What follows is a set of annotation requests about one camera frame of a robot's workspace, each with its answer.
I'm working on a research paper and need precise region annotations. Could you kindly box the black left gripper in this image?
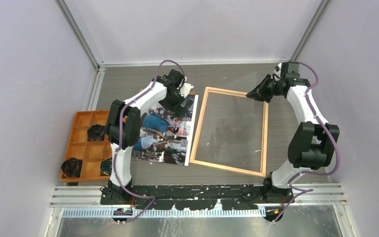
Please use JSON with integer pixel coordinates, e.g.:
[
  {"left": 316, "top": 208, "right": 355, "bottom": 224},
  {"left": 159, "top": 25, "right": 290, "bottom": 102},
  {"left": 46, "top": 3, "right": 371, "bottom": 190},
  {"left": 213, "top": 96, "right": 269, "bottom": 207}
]
[{"left": 159, "top": 90, "right": 192, "bottom": 120}]

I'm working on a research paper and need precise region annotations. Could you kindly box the light wooden picture frame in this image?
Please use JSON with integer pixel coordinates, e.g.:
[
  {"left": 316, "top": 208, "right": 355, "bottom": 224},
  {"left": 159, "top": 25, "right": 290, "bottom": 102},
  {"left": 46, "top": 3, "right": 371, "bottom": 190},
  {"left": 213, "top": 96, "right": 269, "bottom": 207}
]
[{"left": 189, "top": 86, "right": 270, "bottom": 178}]

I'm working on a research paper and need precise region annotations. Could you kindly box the printed photo with white border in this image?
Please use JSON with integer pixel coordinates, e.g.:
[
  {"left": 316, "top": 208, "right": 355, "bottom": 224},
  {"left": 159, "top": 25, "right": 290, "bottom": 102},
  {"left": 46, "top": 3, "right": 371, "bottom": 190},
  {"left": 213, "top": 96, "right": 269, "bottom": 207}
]
[{"left": 131, "top": 94, "right": 198, "bottom": 166}]

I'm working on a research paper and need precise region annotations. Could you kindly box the clear plastic sheet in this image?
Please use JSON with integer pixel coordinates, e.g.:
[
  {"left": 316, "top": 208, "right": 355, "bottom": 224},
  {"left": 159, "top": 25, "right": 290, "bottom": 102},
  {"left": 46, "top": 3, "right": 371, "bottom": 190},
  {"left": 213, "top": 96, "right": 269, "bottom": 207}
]
[{"left": 194, "top": 70, "right": 272, "bottom": 172}]

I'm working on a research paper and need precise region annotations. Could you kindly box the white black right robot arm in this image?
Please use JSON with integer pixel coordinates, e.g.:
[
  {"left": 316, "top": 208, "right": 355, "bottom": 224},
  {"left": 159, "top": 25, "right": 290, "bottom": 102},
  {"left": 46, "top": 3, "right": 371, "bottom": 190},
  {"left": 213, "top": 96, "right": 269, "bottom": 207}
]
[{"left": 246, "top": 61, "right": 340, "bottom": 203}]

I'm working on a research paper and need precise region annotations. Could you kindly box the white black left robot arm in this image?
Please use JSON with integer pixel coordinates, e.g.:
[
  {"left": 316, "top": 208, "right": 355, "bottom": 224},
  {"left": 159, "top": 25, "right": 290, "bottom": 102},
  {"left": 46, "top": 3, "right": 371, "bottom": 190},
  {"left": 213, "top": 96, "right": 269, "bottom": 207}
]
[{"left": 105, "top": 70, "right": 193, "bottom": 204}]

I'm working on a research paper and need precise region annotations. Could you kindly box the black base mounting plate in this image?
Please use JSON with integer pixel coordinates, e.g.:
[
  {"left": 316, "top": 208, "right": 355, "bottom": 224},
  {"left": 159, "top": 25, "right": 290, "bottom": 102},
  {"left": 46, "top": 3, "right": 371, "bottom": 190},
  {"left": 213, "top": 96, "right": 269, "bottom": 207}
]
[{"left": 99, "top": 184, "right": 294, "bottom": 211}]

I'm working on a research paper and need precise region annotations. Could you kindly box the orange compartment tray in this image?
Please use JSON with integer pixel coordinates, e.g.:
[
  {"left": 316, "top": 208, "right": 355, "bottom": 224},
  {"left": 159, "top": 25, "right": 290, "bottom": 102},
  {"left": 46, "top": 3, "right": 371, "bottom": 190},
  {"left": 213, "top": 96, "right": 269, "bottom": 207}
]
[{"left": 60, "top": 110, "right": 112, "bottom": 183}]

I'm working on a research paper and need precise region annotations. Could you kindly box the black coiled cable roll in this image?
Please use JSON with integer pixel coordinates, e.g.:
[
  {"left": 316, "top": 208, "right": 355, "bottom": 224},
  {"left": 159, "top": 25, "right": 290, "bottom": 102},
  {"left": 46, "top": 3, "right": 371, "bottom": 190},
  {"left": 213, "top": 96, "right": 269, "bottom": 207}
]
[
  {"left": 61, "top": 158, "right": 83, "bottom": 179},
  {"left": 87, "top": 124, "right": 106, "bottom": 142}
]

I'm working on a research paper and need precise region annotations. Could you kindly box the black coiled cable roll front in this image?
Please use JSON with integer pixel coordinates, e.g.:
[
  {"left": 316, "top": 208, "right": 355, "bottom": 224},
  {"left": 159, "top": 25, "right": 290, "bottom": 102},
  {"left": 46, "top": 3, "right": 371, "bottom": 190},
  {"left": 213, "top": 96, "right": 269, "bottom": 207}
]
[{"left": 61, "top": 158, "right": 83, "bottom": 179}]

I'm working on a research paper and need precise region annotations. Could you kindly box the aluminium rail front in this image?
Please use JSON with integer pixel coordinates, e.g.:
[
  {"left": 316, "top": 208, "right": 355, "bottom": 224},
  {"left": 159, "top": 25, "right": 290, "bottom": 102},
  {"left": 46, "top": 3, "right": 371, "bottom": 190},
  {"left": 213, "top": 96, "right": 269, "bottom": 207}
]
[{"left": 50, "top": 183, "right": 347, "bottom": 219}]

